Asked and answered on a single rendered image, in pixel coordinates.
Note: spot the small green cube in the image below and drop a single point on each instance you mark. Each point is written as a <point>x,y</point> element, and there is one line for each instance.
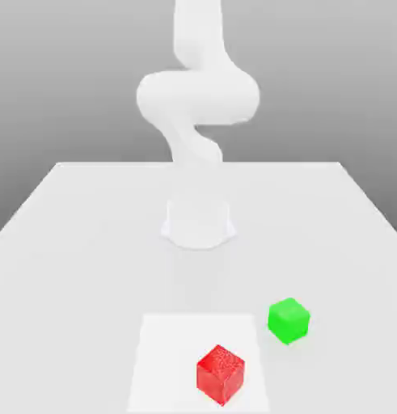
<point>288,321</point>

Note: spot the small red cube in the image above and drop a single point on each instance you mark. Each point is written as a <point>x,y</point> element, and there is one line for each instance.
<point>220,376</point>

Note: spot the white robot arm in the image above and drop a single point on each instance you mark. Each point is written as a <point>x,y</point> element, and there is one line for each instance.
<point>198,97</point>

